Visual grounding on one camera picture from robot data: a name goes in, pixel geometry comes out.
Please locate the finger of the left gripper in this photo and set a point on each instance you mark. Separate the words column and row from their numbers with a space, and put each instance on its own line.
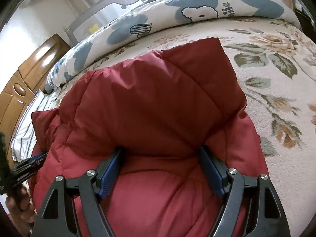
column 37, row 159
column 24, row 170

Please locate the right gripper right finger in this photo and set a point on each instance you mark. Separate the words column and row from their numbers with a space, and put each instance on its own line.
column 265, row 215

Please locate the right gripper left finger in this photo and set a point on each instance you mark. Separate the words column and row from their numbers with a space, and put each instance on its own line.
column 57, row 215

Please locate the red quilted down coat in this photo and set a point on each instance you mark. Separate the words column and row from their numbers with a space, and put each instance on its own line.
column 161, row 106

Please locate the person's left hand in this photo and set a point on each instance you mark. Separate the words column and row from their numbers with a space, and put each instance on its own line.
column 22, row 214

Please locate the striped pillow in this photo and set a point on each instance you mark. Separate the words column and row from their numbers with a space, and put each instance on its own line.
column 24, row 139

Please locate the wooden headboard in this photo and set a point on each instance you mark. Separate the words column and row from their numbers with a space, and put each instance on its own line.
column 29, row 77

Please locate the floral bed cover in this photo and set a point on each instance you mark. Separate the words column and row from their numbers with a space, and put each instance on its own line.
column 275, row 67

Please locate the blue white cartoon duvet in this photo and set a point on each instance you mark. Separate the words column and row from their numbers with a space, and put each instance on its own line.
column 153, row 16

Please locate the grey bed guard rail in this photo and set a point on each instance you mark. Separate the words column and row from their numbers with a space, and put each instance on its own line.
column 92, row 18

